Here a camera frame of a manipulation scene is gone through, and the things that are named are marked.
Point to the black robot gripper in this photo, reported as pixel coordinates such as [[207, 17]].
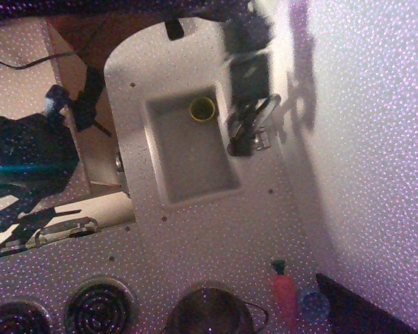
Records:
[[249, 69]]

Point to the silver curved faucet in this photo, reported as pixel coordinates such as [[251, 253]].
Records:
[[264, 110]]

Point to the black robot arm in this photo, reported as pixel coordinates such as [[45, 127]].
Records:
[[217, 11]]

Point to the yellow green cup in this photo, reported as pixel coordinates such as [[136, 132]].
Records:
[[202, 109]]

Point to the grey toy sink basin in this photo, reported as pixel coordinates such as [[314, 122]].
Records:
[[189, 158]]

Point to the orange toy carrot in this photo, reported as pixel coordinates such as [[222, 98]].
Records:
[[284, 294]]

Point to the dark round pot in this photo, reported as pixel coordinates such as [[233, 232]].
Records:
[[215, 310]]

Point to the dark box corner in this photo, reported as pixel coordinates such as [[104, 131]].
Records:
[[350, 313]]

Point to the left black stove burner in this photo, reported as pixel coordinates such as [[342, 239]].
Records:
[[23, 317]]

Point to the silver cabinet door handle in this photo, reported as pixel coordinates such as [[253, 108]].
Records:
[[70, 229]]

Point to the black camera tripod stand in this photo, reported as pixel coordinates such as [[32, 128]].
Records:
[[38, 157]]

